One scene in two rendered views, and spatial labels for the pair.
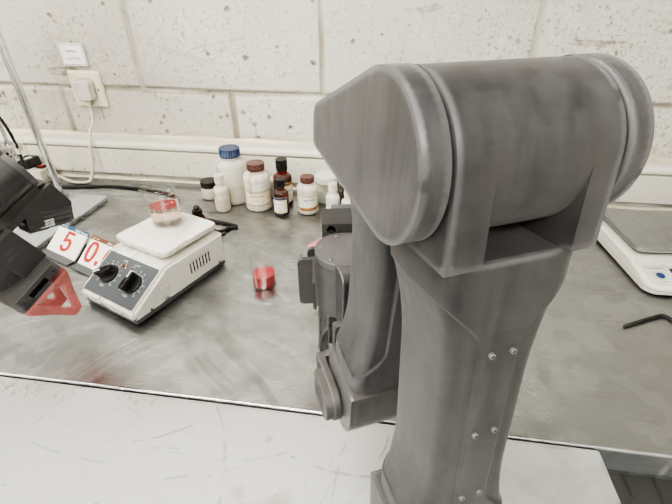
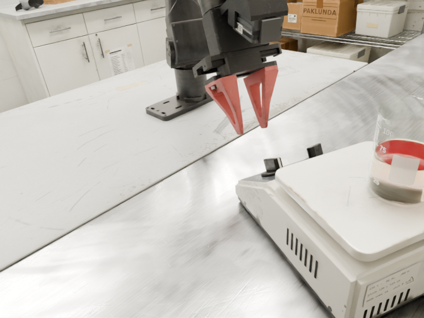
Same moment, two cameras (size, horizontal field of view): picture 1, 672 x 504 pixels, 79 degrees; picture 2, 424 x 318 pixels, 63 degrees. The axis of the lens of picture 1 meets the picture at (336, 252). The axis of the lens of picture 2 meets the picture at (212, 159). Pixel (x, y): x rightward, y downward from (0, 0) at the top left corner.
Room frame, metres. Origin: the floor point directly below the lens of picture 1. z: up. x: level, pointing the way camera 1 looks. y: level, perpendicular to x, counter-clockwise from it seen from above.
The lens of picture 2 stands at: (0.66, 0.03, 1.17)
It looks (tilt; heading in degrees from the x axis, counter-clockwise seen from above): 32 degrees down; 131
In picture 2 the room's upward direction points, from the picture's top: 6 degrees counter-clockwise
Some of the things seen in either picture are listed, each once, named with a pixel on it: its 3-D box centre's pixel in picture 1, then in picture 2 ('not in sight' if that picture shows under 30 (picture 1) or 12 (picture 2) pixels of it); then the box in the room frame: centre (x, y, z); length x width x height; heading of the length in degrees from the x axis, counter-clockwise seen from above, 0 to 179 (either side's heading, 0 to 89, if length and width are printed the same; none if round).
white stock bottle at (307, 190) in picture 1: (307, 193); not in sight; (0.84, 0.06, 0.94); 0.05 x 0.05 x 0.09
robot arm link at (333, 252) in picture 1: (353, 320); not in sight; (0.27, -0.02, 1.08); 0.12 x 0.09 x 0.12; 18
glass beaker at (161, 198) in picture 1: (161, 204); (406, 150); (0.63, 0.30, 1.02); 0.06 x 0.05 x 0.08; 126
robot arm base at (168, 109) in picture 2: not in sight; (191, 81); (0.20, 0.52, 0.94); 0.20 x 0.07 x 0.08; 82
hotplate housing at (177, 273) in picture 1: (161, 259); (341, 211); (0.58, 0.30, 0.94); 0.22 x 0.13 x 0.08; 151
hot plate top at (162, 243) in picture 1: (167, 231); (367, 188); (0.61, 0.29, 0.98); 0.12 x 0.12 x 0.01; 60
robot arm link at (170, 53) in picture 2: not in sight; (190, 50); (0.21, 0.52, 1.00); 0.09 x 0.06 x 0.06; 57
